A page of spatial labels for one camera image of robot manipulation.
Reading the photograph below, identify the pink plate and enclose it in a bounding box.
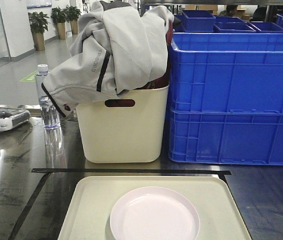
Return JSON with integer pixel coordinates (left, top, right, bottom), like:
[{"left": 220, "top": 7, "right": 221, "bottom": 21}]
[{"left": 109, "top": 186, "right": 200, "bottom": 240}]

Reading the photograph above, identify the cream plastic tray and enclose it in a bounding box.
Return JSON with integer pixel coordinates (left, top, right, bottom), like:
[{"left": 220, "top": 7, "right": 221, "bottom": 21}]
[{"left": 58, "top": 176, "right": 251, "bottom": 240}]

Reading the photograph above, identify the cream storage bin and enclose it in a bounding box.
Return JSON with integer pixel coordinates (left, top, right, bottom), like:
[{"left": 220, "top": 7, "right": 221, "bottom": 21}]
[{"left": 76, "top": 86, "right": 169, "bottom": 164}]

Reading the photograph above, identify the grey jacket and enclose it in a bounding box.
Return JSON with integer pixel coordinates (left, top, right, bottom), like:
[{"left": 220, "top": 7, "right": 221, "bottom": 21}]
[{"left": 41, "top": 0, "right": 174, "bottom": 117}]

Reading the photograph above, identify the stacked blue crate bottom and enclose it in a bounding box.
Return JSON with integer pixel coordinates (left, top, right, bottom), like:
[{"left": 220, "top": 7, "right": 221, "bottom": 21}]
[{"left": 168, "top": 109, "right": 283, "bottom": 166}]

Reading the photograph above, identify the stacked blue crate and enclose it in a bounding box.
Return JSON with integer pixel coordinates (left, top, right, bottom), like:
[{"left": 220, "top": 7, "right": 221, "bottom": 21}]
[
  {"left": 169, "top": 32, "right": 283, "bottom": 114},
  {"left": 168, "top": 109, "right": 283, "bottom": 166}
]

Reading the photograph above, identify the clear water bottle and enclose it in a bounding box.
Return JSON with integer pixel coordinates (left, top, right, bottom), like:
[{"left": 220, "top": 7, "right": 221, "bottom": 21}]
[{"left": 35, "top": 64, "right": 61, "bottom": 130}]

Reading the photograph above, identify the stacked blue crate top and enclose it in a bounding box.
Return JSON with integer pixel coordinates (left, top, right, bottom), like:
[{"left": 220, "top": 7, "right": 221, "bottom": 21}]
[{"left": 169, "top": 32, "right": 283, "bottom": 114}]

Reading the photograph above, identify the black tape strip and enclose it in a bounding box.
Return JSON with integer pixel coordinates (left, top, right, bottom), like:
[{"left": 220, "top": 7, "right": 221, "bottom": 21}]
[{"left": 31, "top": 168, "right": 232, "bottom": 175}]

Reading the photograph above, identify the white remote controller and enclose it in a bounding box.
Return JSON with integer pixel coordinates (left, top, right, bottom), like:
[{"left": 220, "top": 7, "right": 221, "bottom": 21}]
[{"left": 0, "top": 107, "right": 31, "bottom": 132}]

